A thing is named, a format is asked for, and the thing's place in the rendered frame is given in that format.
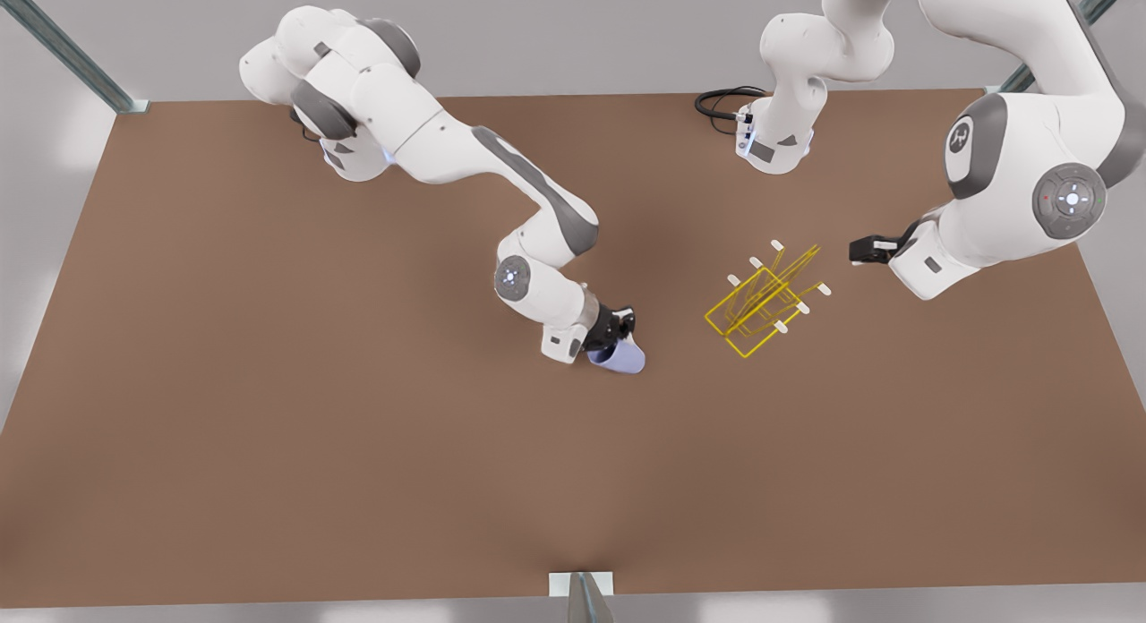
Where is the pale lavender cup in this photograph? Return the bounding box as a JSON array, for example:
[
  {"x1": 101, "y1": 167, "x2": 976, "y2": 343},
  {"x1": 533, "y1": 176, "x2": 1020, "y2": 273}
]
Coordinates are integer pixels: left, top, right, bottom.
[{"x1": 587, "y1": 338, "x2": 646, "y2": 375}]

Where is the silver frame post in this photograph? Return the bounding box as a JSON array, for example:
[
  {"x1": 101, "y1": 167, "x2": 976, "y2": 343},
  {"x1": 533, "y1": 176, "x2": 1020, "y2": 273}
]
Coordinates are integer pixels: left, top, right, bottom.
[
  {"x1": 549, "y1": 571, "x2": 615, "y2": 623},
  {"x1": 985, "y1": 0, "x2": 1140, "y2": 96},
  {"x1": 0, "y1": 0, "x2": 150, "y2": 115}
]

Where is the yellow wire cup holder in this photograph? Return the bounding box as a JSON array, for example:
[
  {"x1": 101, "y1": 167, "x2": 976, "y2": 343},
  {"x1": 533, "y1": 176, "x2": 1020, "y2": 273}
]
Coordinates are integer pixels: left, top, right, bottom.
[{"x1": 704, "y1": 239, "x2": 833, "y2": 359}]

